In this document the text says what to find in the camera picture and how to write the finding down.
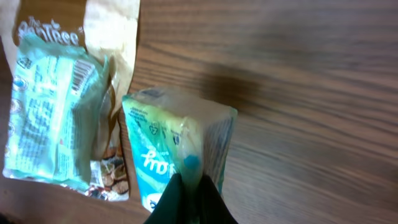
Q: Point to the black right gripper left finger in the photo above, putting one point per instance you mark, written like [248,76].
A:
[170,207]

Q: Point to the teal snack bar wrapper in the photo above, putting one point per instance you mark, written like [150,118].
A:
[57,93]

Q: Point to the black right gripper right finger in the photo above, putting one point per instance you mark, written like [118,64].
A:
[210,205]

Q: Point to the teal tissue pack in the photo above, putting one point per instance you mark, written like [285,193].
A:
[172,131]

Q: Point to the brown snack pouch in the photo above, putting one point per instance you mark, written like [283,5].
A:
[105,29]

